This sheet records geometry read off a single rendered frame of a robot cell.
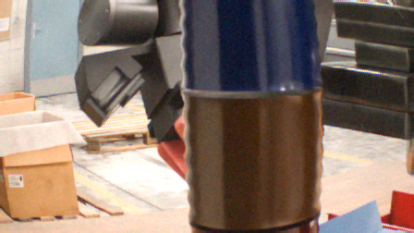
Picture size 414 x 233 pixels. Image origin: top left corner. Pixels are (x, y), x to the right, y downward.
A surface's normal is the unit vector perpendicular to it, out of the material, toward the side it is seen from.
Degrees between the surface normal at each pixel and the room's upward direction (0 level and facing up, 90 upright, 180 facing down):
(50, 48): 90
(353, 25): 90
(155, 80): 92
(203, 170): 104
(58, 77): 90
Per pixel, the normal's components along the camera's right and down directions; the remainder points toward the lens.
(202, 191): -0.71, 0.36
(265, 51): 0.09, 0.37
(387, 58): -0.86, 0.11
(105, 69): 0.33, -0.39
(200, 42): -0.72, -0.12
